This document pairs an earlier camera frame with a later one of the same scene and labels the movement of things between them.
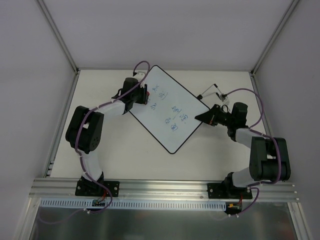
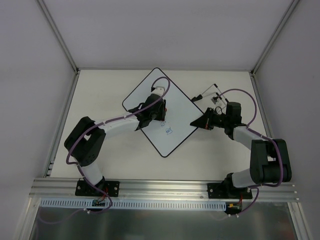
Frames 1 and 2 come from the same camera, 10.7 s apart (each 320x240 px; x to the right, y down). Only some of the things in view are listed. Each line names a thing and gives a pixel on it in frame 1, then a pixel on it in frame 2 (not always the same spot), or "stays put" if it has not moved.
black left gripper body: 145,94 to 161,110
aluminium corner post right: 292,6 stays put
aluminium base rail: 65,188 stays put
